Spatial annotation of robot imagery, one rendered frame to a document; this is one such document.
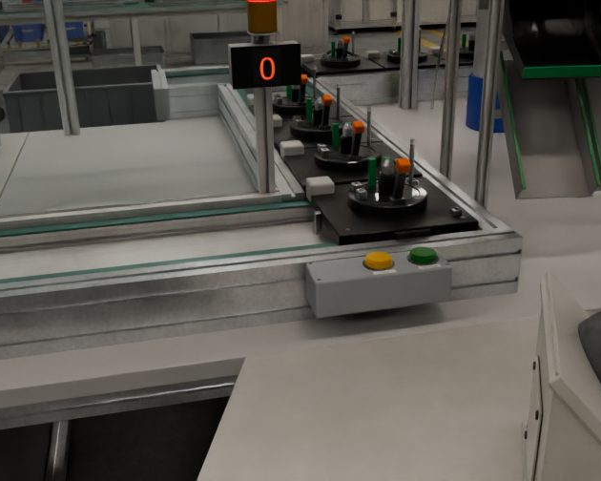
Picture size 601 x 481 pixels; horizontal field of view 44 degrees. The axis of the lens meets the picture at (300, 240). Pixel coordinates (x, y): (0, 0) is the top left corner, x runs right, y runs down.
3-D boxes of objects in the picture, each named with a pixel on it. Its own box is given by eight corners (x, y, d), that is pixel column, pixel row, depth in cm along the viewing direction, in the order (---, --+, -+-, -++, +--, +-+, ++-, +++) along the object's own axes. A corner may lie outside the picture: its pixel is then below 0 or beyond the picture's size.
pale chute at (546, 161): (590, 197, 126) (601, 185, 122) (515, 199, 126) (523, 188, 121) (562, 59, 136) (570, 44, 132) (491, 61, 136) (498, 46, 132)
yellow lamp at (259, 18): (279, 31, 124) (279, 1, 122) (250, 33, 123) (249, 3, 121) (274, 28, 128) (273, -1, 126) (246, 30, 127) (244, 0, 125)
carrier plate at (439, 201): (478, 232, 123) (479, 219, 122) (339, 247, 118) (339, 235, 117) (424, 185, 144) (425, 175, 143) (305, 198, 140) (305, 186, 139)
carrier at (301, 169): (422, 183, 145) (424, 121, 140) (303, 195, 141) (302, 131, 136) (383, 150, 167) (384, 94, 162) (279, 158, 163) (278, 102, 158)
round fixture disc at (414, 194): (439, 213, 125) (439, 201, 125) (360, 221, 123) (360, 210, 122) (410, 186, 138) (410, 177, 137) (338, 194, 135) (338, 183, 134)
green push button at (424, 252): (440, 267, 110) (441, 255, 109) (414, 270, 109) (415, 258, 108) (429, 257, 114) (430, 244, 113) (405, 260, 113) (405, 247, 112)
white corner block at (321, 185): (335, 203, 136) (335, 182, 135) (311, 205, 135) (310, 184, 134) (328, 195, 141) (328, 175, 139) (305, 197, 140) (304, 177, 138)
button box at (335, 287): (451, 302, 111) (453, 264, 109) (316, 319, 107) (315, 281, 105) (433, 282, 117) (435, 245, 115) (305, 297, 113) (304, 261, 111)
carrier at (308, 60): (383, 73, 248) (384, 35, 243) (314, 78, 243) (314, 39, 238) (362, 61, 269) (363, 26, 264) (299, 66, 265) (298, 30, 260)
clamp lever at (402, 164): (404, 199, 124) (411, 164, 119) (393, 201, 124) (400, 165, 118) (398, 186, 126) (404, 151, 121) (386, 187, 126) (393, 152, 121)
